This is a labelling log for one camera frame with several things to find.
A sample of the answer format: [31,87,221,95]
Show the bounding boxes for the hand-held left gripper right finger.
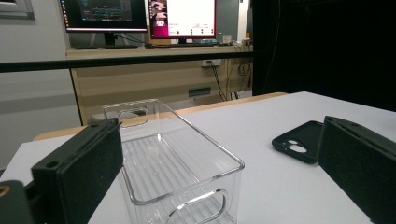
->
[317,115,396,224]

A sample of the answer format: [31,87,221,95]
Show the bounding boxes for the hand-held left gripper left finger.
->
[31,117,124,224]

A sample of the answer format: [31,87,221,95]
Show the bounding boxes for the black phone case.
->
[271,120,325,165]

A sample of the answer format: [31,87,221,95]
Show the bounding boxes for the clear plastic bin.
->
[102,98,246,224]

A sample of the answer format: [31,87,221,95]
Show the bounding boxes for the light wooden desk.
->
[65,45,255,125]

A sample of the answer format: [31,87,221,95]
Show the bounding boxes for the black curtain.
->
[251,0,396,112]

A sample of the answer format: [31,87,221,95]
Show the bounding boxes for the black keyboard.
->
[74,44,140,50]

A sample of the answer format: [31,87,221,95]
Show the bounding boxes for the monitor with dark screen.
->
[59,0,149,49]

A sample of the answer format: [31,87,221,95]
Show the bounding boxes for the monitor with white pink screen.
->
[147,0,218,45]

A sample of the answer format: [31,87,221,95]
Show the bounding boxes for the grey desk handle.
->
[188,87,212,98]

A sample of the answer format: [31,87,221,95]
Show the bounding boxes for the black cables under desk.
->
[206,60,253,102]

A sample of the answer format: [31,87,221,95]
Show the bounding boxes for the white wall outlet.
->
[200,59,222,68]

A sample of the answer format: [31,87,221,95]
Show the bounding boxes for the grey wall frame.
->
[0,0,35,21]

